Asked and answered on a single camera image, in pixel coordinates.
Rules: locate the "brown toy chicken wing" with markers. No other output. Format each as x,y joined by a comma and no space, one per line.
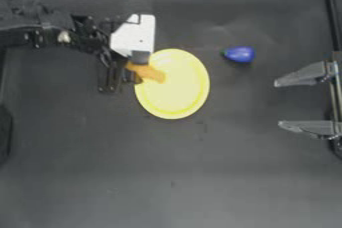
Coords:
149,73

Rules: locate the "yellow round plate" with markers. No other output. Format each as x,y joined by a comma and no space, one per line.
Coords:
182,88

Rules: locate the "purple toy eggplant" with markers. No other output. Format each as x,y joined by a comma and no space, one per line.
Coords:
241,54

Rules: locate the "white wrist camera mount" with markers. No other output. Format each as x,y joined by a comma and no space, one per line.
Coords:
134,35

